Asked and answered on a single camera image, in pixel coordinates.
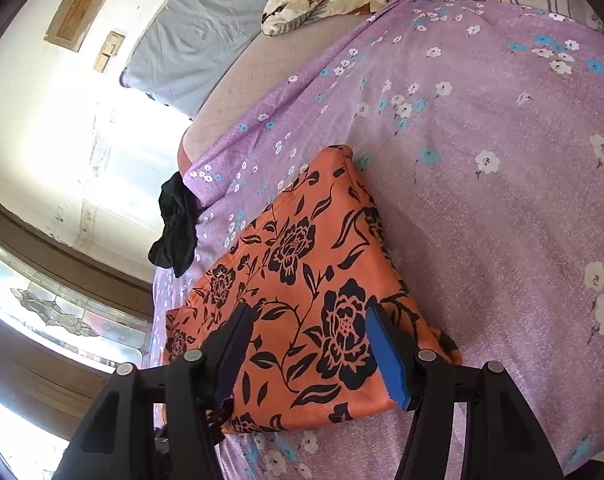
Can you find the wooden stained glass door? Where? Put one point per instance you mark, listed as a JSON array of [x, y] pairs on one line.
[[56, 305]]

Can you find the pink bed mattress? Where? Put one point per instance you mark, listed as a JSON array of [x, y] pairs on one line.
[[262, 75]]

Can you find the purple floral bedsheet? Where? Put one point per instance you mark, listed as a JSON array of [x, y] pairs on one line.
[[482, 235]]

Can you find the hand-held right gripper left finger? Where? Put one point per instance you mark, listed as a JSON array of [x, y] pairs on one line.
[[231, 355]]

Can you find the small wall switch plate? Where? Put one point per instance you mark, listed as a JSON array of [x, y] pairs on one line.
[[109, 52]]

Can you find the wooden wall panel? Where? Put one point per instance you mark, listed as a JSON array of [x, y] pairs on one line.
[[79, 12]]

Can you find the black cloth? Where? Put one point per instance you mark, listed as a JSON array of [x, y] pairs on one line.
[[176, 230]]

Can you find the orange floral garment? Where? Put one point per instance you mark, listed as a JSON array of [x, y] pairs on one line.
[[307, 280]]

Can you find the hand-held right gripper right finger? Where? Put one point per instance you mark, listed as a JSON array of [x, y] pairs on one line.
[[389, 355]]

